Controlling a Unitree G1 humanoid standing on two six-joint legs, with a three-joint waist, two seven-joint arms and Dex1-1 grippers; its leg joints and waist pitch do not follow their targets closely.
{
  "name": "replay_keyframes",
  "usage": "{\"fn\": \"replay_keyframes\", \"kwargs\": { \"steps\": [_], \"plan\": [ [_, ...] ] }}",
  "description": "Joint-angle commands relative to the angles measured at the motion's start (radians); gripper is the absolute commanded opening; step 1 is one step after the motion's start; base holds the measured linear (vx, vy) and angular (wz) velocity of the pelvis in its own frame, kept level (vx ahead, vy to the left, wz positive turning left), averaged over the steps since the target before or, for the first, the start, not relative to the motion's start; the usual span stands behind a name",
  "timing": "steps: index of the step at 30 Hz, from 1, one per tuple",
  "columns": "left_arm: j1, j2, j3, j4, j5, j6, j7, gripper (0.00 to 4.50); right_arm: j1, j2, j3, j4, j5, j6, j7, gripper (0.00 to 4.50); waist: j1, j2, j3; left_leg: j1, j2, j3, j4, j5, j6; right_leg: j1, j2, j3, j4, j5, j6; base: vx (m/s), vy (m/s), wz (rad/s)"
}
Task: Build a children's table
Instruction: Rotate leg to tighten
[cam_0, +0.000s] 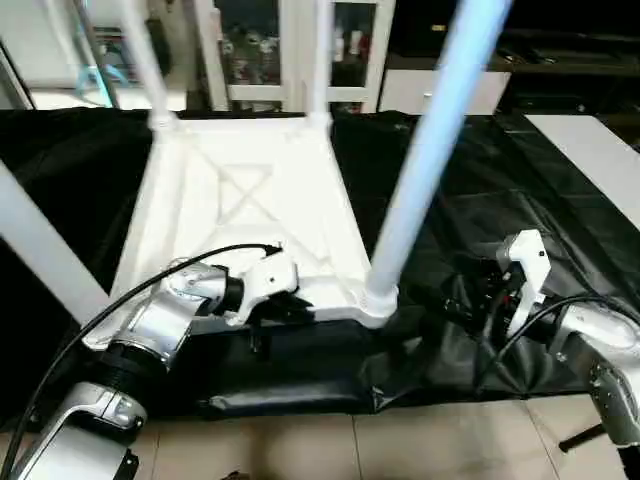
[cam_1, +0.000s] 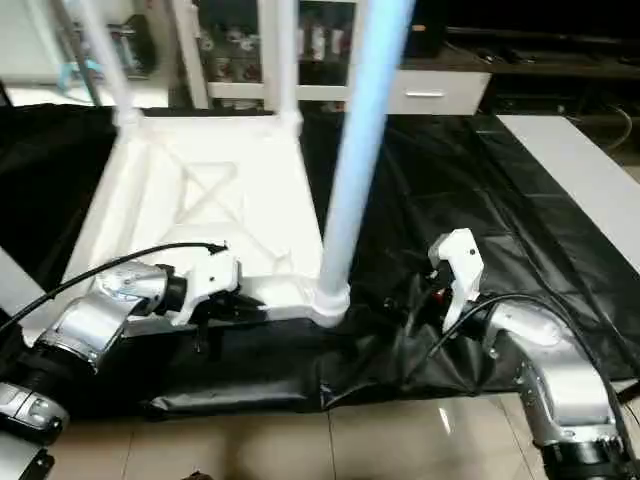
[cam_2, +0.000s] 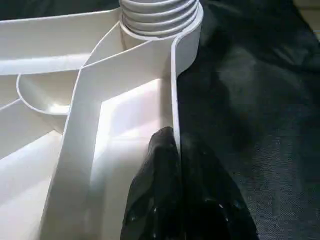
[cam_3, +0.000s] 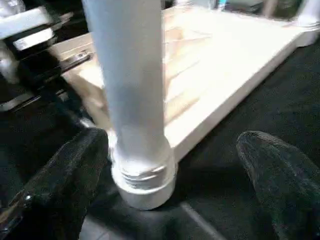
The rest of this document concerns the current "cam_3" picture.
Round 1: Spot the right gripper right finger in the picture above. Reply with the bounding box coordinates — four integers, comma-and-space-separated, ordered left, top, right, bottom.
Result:
236, 131, 320, 240

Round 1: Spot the white plastic table leg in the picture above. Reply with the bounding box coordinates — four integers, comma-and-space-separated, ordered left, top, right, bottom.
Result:
295, 0, 320, 28
81, 0, 178, 211

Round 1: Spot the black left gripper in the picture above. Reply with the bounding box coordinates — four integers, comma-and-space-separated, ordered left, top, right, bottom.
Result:
0, 27, 93, 113

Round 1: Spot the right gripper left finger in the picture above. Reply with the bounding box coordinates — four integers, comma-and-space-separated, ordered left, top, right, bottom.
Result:
0, 127, 110, 240

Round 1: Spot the white plastic table top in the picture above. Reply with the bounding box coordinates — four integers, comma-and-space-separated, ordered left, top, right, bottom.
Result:
52, 4, 320, 163

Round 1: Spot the black work surface mat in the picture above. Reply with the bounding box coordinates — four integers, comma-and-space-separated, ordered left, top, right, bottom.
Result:
0, 0, 320, 240

